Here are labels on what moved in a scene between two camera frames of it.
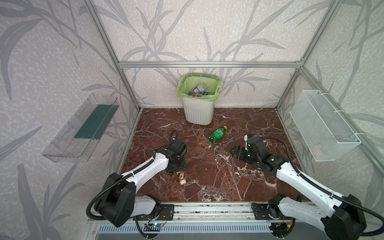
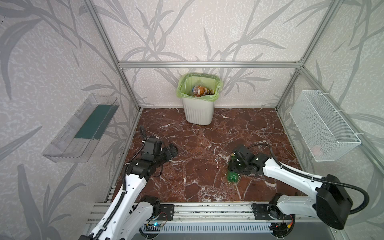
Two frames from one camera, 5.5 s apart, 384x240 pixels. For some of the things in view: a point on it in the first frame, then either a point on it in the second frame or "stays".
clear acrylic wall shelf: [77, 137] stays
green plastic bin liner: [187, 81] stays
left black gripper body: [177, 165] -> [169, 151]
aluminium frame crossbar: [208, 64] stays
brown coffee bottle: [181, 175] -> [199, 91]
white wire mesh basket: [326, 132] stays
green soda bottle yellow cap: [215, 137] -> [232, 176]
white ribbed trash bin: [198, 111] stays
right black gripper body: [241, 154] -> [237, 163]
